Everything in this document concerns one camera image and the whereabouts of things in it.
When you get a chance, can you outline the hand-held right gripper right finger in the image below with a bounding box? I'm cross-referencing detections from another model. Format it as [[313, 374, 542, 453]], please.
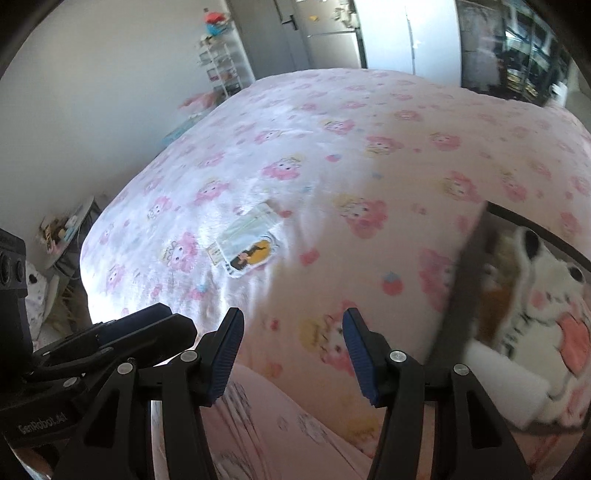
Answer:
[[342, 308, 534, 480]]

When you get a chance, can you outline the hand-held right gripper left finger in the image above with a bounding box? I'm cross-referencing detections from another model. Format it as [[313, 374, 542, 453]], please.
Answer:
[[55, 307, 245, 480]]

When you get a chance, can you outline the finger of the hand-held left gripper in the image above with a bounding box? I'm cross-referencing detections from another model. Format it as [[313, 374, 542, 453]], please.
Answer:
[[88, 303, 172, 346], [44, 314, 198, 371]]

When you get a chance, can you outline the clear plastic sticker packet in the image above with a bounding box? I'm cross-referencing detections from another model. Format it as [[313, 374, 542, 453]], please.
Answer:
[[210, 203, 284, 278]]

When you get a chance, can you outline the dark cardboard box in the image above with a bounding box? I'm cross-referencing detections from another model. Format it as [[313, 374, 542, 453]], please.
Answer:
[[427, 200, 591, 435]]

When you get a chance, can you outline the large white and pink plush toy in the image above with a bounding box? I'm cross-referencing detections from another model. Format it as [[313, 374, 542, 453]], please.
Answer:
[[489, 226, 591, 426]]

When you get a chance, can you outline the white spotted cloth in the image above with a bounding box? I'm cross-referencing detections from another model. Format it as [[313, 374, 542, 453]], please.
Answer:
[[25, 262, 62, 334]]

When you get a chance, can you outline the small round side table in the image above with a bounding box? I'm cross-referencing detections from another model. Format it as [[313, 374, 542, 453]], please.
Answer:
[[37, 198, 100, 269]]

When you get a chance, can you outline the light blue floor mat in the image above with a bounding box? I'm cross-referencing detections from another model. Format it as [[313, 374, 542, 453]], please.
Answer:
[[161, 114, 205, 145]]

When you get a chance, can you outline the pink cushion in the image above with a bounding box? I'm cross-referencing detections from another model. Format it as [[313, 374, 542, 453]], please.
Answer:
[[179, 91, 221, 114]]

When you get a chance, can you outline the red and blue toy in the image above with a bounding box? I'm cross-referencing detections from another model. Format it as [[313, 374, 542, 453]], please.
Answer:
[[203, 8, 232, 38]]

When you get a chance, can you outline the grey door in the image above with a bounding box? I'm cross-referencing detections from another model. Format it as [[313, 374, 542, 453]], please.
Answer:
[[226, 0, 310, 88]]

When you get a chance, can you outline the silver refrigerator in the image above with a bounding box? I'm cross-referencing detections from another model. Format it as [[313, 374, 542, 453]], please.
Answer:
[[277, 0, 368, 71]]

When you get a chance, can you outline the white wardrobe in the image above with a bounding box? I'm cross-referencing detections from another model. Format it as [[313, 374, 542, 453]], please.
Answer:
[[353, 0, 462, 86]]

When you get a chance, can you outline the dark shelf unit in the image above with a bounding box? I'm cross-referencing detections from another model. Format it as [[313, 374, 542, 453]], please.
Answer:
[[455, 0, 573, 108]]

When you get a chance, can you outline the white wire rack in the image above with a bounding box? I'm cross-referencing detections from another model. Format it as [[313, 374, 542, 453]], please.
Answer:
[[198, 34, 254, 97]]

